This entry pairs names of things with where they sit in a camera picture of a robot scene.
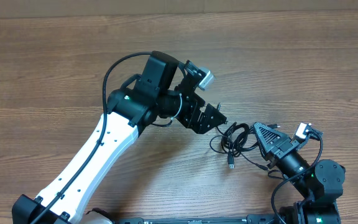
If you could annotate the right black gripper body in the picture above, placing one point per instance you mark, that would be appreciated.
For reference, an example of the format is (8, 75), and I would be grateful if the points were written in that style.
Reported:
(284, 150)

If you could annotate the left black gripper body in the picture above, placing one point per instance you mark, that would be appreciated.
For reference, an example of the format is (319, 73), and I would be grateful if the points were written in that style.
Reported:
(188, 109)

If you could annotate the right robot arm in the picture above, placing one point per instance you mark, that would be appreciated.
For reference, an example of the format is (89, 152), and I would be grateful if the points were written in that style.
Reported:
(319, 183)

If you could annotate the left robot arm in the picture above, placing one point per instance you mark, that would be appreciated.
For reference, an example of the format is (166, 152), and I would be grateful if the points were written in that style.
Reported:
(165, 89)

